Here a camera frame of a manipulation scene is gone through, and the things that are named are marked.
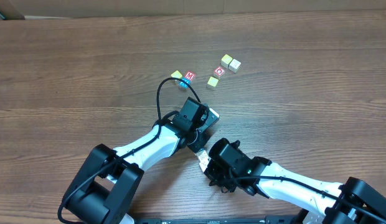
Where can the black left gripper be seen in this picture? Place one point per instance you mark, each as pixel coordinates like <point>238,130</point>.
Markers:
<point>197,144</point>

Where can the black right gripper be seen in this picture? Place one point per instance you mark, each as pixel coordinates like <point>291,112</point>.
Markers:
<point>210,173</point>

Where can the wooden block with M outline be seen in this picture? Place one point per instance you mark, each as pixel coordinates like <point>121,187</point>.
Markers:
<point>203,157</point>

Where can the wooden block with fish drawing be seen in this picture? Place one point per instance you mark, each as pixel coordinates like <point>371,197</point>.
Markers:
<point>203,165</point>

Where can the blue faced wooden letter block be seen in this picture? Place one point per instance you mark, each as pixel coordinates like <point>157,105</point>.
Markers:
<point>202,151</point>

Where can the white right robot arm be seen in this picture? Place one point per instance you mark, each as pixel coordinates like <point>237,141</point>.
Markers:
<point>321,202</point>

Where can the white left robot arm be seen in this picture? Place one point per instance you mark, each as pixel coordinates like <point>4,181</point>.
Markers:
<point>103,188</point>

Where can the blue X wooden block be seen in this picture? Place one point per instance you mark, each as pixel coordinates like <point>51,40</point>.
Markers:
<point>184,84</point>

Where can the yellow C wooden block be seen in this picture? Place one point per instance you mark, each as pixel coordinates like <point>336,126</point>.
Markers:
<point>212,83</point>

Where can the red M wooden block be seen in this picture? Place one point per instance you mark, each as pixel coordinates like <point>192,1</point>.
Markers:
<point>190,76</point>

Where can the yellow L wooden block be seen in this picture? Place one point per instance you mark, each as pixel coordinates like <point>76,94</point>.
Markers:
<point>177,76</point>

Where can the red faced wooden block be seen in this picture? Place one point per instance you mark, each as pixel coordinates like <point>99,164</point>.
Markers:
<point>219,72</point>

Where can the yellow top wooden block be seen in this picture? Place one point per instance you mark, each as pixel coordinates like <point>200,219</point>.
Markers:
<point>226,60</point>

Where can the plain cream wooden block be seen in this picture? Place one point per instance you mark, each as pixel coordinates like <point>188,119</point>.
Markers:
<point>234,65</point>

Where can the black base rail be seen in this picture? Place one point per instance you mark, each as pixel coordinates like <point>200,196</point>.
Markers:
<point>270,219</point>

